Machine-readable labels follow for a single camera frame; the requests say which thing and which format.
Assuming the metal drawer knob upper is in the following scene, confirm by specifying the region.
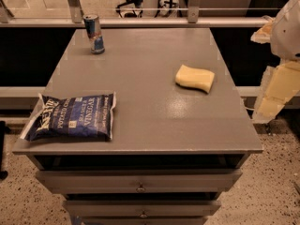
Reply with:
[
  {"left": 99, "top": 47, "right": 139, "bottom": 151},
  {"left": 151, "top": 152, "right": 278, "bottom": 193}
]
[{"left": 136, "top": 184, "right": 146, "bottom": 193}]

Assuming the metal drawer knob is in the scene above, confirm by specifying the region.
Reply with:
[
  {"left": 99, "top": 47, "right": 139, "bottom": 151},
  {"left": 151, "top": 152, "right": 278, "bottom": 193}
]
[
  {"left": 136, "top": 184, "right": 146, "bottom": 193},
  {"left": 140, "top": 212, "right": 148, "bottom": 218}
]

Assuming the black office chair base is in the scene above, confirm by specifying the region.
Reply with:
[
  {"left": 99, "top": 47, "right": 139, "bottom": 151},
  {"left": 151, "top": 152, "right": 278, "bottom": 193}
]
[{"left": 115, "top": 0, "right": 144, "bottom": 19}]

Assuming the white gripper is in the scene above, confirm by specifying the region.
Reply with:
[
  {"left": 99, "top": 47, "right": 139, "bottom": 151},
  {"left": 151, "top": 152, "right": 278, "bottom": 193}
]
[{"left": 250, "top": 0, "right": 300, "bottom": 124}]

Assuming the grey metal railing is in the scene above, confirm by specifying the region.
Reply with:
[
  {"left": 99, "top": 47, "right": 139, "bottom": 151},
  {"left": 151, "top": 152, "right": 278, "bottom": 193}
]
[{"left": 0, "top": 0, "right": 270, "bottom": 28}]

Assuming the grey drawer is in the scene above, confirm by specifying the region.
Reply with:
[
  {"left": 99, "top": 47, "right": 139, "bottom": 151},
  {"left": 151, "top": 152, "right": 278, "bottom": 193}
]
[
  {"left": 36, "top": 170, "right": 242, "bottom": 194},
  {"left": 64, "top": 200, "right": 220, "bottom": 218}
]

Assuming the blue potato chip bag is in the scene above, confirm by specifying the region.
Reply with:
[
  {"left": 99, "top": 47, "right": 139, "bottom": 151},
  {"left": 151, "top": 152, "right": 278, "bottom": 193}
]
[{"left": 21, "top": 93, "right": 116, "bottom": 142}]

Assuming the metal drawer knob lower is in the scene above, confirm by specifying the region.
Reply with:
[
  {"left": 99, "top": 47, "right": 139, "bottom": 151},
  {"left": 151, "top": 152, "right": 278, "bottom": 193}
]
[{"left": 140, "top": 212, "right": 148, "bottom": 218}]

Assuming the yellow sponge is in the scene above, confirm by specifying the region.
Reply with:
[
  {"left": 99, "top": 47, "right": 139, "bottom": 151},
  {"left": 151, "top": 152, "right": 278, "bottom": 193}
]
[{"left": 175, "top": 65, "right": 215, "bottom": 93}]

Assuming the lower grey drawer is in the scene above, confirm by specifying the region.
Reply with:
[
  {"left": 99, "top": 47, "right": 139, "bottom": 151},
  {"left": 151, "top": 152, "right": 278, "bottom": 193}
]
[{"left": 64, "top": 200, "right": 220, "bottom": 218}]

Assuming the top grey drawer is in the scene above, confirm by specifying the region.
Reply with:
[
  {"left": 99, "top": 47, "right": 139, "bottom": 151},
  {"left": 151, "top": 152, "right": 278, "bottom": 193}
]
[{"left": 36, "top": 170, "right": 242, "bottom": 194}]

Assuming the blue silver drink can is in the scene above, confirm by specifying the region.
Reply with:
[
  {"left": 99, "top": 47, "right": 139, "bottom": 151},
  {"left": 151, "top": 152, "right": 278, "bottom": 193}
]
[{"left": 83, "top": 14, "right": 105, "bottom": 54}]

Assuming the grey drawer cabinet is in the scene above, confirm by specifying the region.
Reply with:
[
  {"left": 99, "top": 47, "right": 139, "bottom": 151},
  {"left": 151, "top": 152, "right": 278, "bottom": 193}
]
[{"left": 13, "top": 28, "right": 263, "bottom": 225}]

